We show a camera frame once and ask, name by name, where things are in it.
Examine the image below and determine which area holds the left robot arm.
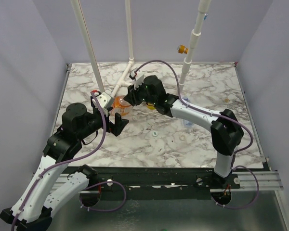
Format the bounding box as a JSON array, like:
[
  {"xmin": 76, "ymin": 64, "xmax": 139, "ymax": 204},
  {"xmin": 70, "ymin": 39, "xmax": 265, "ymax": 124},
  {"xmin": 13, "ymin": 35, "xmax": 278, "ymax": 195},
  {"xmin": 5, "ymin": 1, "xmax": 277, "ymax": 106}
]
[{"xmin": 0, "ymin": 93, "xmax": 129, "ymax": 231}]

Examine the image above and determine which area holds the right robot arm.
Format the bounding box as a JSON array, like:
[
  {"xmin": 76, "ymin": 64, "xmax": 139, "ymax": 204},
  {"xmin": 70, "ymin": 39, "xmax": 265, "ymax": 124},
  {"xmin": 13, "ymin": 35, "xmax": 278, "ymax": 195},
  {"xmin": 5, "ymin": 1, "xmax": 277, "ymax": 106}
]
[{"xmin": 124, "ymin": 76, "xmax": 244, "ymax": 189}]

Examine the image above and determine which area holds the small blue-label water bottle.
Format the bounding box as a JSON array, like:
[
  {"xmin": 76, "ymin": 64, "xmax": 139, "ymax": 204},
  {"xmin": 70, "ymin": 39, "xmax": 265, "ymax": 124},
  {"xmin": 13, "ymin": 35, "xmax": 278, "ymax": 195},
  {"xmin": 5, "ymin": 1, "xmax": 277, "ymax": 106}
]
[{"xmin": 183, "ymin": 108, "xmax": 194, "ymax": 128}]

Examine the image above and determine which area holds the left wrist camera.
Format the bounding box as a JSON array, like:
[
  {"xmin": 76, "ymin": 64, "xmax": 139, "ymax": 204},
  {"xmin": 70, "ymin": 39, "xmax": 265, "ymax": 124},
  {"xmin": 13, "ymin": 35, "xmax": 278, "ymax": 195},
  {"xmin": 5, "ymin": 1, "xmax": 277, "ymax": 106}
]
[{"xmin": 91, "ymin": 90, "xmax": 114, "ymax": 116}]

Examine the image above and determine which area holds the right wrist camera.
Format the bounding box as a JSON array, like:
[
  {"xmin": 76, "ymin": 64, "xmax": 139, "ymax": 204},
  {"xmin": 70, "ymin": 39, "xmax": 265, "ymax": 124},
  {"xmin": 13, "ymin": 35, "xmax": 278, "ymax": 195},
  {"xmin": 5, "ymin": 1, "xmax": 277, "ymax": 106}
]
[{"xmin": 129, "ymin": 68, "xmax": 145, "ymax": 90}]

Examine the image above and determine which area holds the yellow pomelo drink bottle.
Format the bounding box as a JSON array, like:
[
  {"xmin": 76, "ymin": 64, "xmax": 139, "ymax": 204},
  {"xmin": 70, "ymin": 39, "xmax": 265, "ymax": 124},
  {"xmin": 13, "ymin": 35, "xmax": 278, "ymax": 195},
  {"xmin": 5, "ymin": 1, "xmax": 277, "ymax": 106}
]
[{"xmin": 146, "ymin": 103, "xmax": 155, "ymax": 110}]

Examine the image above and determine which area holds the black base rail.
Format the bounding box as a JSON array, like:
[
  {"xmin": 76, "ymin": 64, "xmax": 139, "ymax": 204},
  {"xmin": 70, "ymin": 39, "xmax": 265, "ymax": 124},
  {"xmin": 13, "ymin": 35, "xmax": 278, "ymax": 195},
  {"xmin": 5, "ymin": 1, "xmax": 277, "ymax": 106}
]
[{"xmin": 38, "ymin": 164, "xmax": 265, "ymax": 200}]

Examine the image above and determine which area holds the orange knob on pipe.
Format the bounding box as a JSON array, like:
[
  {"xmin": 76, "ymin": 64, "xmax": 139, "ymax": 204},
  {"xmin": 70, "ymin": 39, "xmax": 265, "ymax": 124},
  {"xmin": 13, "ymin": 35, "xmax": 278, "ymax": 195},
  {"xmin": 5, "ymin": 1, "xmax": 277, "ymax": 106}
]
[{"xmin": 177, "ymin": 45, "xmax": 188, "ymax": 54}]

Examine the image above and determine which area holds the white PVC pipe frame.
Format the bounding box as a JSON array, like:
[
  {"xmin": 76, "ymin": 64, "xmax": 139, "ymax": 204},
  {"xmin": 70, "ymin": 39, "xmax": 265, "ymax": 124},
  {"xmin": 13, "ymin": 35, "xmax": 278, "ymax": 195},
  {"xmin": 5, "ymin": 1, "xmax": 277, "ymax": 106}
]
[{"xmin": 69, "ymin": 0, "xmax": 212, "ymax": 97}]

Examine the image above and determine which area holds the orange label squat bottle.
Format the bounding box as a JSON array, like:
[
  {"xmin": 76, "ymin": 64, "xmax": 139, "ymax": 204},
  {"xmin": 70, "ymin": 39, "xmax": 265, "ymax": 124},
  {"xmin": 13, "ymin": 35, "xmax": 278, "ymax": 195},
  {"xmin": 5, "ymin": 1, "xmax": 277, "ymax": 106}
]
[{"xmin": 110, "ymin": 96, "xmax": 132, "ymax": 116}]

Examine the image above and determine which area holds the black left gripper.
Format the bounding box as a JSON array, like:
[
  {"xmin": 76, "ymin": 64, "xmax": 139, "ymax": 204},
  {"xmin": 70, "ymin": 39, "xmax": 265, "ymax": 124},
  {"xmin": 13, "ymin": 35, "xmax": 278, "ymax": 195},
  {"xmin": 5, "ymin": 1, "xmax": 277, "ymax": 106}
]
[{"xmin": 78, "ymin": 106, "xmax": 130, "ymax": 140}]

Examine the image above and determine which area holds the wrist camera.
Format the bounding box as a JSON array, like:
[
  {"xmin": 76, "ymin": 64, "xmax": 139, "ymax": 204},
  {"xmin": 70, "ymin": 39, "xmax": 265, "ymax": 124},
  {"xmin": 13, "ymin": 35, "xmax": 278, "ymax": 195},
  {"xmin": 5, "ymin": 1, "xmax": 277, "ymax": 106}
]
[
  {"xmin": 91, "ymin": 90, "xmax": 114, "ymax": 116},
  {"xmin": 129, "ymin": 68, "xmax": 145, "ymax": 90}
]

